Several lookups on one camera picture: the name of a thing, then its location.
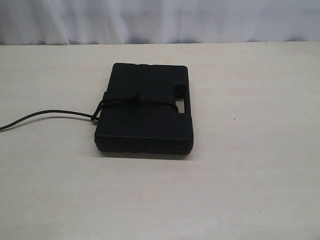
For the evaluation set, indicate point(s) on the black plastic carry case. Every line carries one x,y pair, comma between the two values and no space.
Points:
145,109

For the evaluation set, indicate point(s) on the white backdrop curtain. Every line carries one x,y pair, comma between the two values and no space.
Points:
66,22

